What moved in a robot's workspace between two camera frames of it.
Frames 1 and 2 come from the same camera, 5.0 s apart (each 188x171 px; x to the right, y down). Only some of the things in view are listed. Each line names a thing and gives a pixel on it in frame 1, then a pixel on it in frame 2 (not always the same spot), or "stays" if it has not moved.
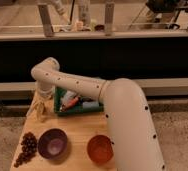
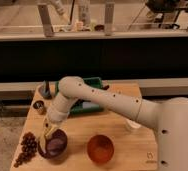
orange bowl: (100, 148) stays
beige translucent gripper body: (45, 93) → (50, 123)
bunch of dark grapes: (28, 146) stays
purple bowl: (52, 143) stays
